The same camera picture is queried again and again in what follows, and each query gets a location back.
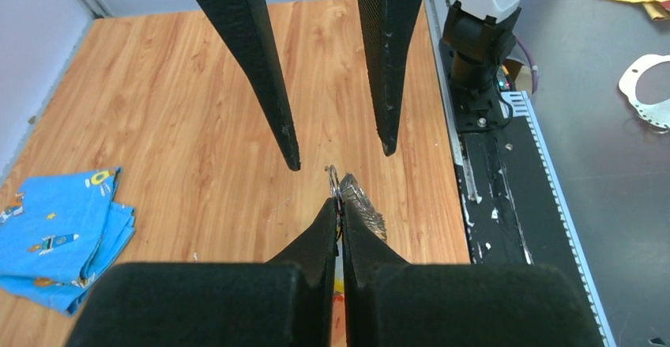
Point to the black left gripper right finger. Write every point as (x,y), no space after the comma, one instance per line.
(392,302)

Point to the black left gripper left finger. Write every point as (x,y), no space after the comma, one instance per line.
(286,301)

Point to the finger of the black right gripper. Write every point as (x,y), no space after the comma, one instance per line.
(245,28)
(387,27)

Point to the metal keyring plate with spring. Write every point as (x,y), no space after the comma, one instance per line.
(348,189)

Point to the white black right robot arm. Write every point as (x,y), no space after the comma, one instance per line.
(480,32)

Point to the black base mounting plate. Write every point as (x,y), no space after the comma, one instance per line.
(513,205)

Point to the blue folded cloth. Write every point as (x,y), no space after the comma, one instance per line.
(60,234)

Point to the white perforated ring plate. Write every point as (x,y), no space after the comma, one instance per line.
(635,86)

